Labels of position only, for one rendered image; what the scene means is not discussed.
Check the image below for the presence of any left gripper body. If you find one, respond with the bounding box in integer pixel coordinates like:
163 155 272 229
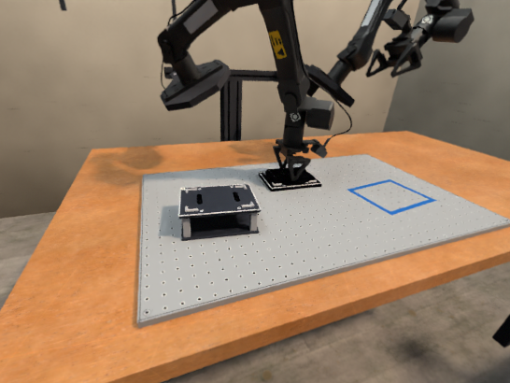
382 10 427 67

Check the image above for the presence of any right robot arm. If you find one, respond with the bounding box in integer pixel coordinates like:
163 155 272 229
157 0 334 131

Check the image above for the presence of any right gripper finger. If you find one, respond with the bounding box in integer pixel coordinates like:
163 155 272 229
287 158 311 181
273 146 287 168

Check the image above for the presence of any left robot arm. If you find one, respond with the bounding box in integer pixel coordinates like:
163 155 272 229
310 0 475 86

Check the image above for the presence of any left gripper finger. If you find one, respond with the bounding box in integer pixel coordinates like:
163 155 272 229
390 44 421 78
365 49 388 78

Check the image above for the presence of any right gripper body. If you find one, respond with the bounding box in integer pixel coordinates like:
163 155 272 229
276 124 327 161

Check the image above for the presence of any blue tape outline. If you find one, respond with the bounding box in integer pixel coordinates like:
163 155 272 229
347 179 436 215

